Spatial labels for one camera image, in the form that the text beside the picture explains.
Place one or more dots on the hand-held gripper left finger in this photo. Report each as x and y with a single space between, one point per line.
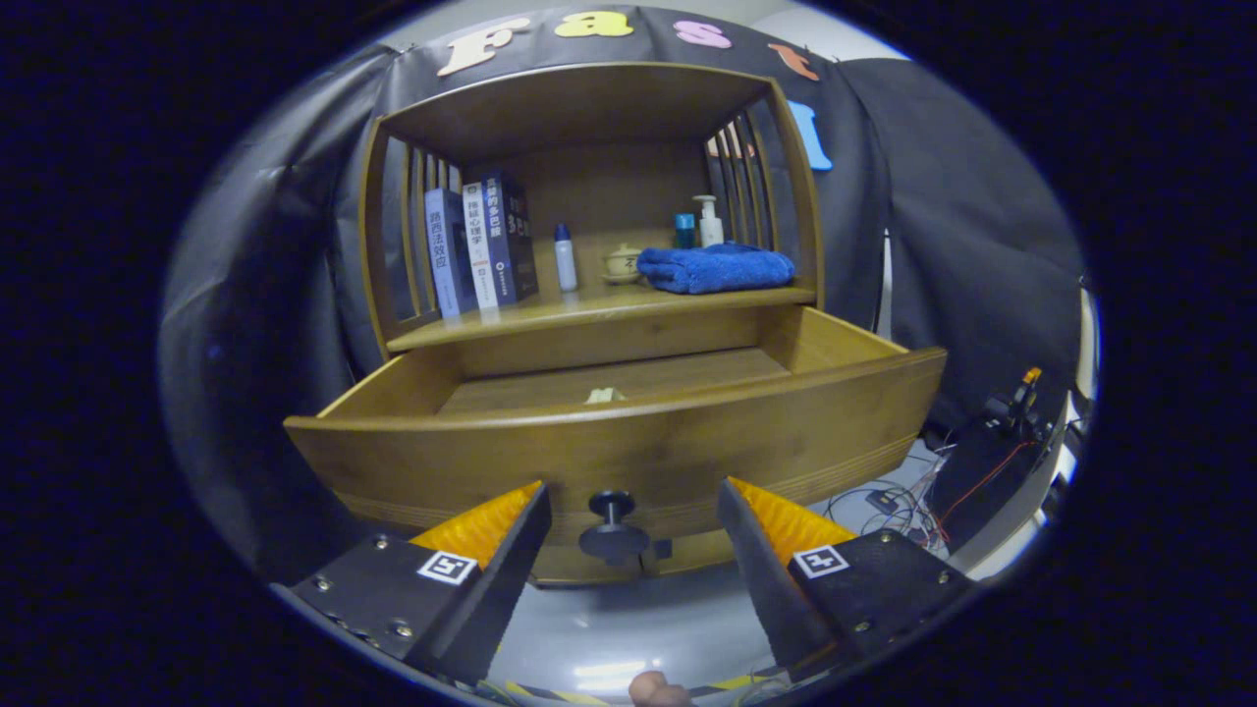
496 589

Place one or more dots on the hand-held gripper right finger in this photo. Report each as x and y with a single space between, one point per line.
764 579

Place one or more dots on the pale green tape dispenser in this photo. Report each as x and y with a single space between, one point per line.
604 396

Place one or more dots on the wooden cabinet door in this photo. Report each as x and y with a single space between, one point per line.
579 570
702 553

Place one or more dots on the wooden countertop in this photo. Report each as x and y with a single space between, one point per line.
589 304

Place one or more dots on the wooden cabinet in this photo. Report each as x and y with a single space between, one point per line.
609 187

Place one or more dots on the small black adapter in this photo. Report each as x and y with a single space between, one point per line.
882 500

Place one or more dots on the black case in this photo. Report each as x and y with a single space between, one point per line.
982 481

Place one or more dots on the folded blue towel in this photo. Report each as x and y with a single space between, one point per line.
717 269

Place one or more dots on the orange tipped tool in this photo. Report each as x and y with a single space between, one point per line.
1026 388

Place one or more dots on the white bottle blue cap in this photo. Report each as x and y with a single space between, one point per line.
566 263

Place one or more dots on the light blue book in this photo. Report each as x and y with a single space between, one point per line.
447 255

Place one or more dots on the white spine book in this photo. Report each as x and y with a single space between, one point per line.
479 245

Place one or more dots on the beige lidded ceramic teacup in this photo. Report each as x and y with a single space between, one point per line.
622 265

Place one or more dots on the dark blue book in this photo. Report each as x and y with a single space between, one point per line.
511 241

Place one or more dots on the white pump bottle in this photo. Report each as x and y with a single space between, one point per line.
710 228

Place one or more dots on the teal bottle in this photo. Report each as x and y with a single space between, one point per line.
684 232

